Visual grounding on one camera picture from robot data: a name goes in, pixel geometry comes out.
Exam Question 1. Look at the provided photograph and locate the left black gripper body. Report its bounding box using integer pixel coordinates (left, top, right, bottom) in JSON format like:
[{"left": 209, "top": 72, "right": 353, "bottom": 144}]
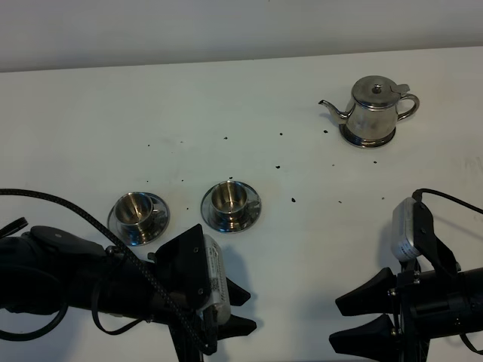
[{"left": 153, "top": 224, "right": 218, "bottom": 355}]

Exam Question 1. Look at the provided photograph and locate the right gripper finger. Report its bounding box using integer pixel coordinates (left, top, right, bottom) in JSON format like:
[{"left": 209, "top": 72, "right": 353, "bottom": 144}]
[
  {"left": 329, "top": 314, "right": 395, "bottom": 354},
  {"left": 335, "top": 267, "right": 396, "bottom": 316}
]

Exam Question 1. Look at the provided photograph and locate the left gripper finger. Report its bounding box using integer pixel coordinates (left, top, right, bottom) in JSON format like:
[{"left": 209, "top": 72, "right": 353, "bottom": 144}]
[
  {"left": 217, "top": 314, "right": 257, "bottom": 339},
  {"left": 226, "top": 278, "right": 251, "bottom": 306}
]

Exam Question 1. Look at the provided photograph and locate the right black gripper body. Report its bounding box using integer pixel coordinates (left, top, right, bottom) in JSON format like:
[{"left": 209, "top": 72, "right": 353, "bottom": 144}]
[{"left": 390, "top": 259, "right": 459, "bottom": 361}]

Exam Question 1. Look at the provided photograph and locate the stainless steel teapot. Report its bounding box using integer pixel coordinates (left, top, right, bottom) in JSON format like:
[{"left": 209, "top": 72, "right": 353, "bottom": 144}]
[{"left": 319, "top": 75, "right": 420, "bottom": 140}]

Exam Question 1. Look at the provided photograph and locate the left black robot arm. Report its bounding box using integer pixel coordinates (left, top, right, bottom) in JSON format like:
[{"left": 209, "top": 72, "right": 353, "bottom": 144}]
[{"left": 1, "top": 225, "right": 257, "bottom": 361}]

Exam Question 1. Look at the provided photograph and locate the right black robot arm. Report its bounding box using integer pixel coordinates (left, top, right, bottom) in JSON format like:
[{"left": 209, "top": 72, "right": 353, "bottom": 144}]
[{"left": 329, "top": 261, "right": 482, "bottom": 361}]

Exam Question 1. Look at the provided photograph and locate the left stainless steel teacup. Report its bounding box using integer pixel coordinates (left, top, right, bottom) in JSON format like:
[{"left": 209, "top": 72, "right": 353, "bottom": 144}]
[{"left": 113, "top": 192, "right": 155, "bottom": 231}]

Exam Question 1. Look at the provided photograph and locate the stainless steel teacup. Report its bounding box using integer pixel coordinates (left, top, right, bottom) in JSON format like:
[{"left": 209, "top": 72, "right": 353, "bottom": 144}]
[
  {"left": 113, "top": 192, "right": 155, "bottom": 231},
  {"left": 208, "top": 180, "right": 261, "bottom": 222}
]

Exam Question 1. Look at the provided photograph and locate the right stainless steel teacup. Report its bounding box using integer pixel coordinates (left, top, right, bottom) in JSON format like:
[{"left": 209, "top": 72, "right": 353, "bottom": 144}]
[{"left": 208, "top": 180, "right": 261, "bottom": 222}]

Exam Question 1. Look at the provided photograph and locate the steel teapot saucer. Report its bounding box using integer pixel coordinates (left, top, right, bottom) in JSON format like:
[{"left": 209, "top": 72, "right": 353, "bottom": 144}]
[{"left": 339, "top": 125, "right": 396, "bottom": 149}]

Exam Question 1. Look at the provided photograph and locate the left steel cup saucer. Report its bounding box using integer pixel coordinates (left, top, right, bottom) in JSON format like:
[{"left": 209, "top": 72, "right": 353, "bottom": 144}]
[{"left": 107, "top": 192, "right": 171, "bottom": 247}]

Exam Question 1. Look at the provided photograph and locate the steel cup saucer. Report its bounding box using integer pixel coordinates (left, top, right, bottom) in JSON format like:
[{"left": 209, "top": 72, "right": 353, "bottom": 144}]
[
  {"left": 200, "top": 184, "right": 261, "bottom": 233},
  {"left": 107, "top": 192, "right": 171, "bottom": 247}
]

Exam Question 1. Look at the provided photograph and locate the right steel cup saucer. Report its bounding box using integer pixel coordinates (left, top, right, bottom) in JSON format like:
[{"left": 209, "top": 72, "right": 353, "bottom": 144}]
[{"left": 200, "top": 184, "right": 261, "bottom": 233}]

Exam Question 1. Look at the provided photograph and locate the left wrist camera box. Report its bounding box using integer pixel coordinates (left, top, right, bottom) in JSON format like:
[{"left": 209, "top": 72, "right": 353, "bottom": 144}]
[{"left": 204, "top": 235, "right": 231, "bottom": 325}]

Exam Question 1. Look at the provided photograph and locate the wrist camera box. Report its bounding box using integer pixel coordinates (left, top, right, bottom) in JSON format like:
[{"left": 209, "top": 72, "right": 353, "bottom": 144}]
[
  {"left": 391, "top": 197, "right": 434, "bottom": 262},
  {"left": 204, "top": 235, "right": 231, "bottom": 325}
]

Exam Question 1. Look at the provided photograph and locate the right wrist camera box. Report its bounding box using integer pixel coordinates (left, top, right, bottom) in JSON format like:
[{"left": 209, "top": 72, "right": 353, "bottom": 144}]
[{"left": 391, "top": 197, "right": 434, "bottom": 262}]

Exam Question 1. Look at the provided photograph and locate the left braided black cable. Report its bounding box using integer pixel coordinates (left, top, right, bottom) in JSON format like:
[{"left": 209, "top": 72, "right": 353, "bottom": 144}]
[{"left": 0, "top": 188, "right": 212, "bottom": 354}]

